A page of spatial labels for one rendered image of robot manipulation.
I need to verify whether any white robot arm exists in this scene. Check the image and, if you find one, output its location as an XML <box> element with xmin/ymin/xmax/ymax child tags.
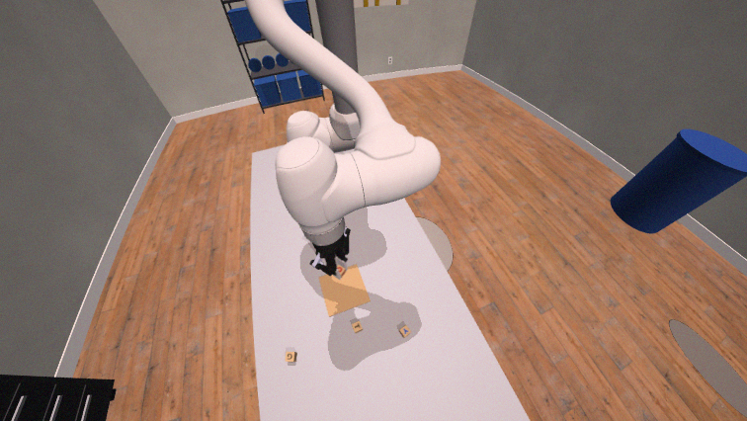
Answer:
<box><xmin>244</xmin><ymin>0</ymin><xmax>441</xmax><ymax>246</ymax></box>

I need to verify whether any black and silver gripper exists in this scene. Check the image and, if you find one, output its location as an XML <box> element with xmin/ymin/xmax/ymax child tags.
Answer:
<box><xmin>310</xmin><ymin>226</ymin><xmax>351</xmax><ymax>280</ymax></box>

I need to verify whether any tan flat mat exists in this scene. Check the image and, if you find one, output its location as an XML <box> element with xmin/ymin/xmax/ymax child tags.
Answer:
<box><xmin>319</xmin><ymin>264</ymin><xmax>371</xmax><ymax>316</ymax></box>

